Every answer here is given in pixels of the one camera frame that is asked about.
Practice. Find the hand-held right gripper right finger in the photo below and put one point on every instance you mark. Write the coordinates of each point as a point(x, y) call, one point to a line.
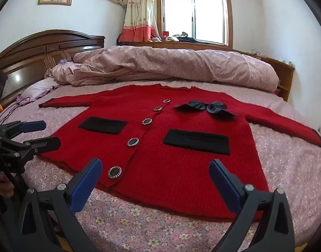
point(223, 181)

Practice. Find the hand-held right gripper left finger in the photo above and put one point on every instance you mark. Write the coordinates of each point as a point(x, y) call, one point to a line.
point(87, 183)

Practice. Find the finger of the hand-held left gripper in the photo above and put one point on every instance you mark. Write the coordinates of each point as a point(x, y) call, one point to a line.
point(31, 126)
point(49, 143)

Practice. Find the red knit cardigan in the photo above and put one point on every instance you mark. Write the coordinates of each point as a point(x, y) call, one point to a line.
point(176, 173)

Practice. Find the pile of clothes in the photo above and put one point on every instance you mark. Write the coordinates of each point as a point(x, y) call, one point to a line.
point(185, 38)

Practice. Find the person's left hand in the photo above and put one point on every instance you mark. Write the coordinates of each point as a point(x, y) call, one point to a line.
point(4, 186)

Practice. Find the white pillow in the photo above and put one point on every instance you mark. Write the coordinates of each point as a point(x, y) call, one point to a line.
point(39, 86)

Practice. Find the pink floral bed sheet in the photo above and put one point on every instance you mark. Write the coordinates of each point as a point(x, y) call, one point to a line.
point(281, 176)

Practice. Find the wooden headboard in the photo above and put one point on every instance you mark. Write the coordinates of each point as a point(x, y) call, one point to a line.
point(31, 50)

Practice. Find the pink floral duvet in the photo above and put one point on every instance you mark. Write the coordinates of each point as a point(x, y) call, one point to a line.
point(163, 63)

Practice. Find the cream and red curtain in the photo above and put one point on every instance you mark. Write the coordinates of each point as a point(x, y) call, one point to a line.
point(139, 15)

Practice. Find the small red box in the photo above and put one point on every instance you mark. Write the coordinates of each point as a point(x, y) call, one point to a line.
point(164, 34)

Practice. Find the wooden framed window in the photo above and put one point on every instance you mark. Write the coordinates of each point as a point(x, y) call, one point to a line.
point(194, 13)

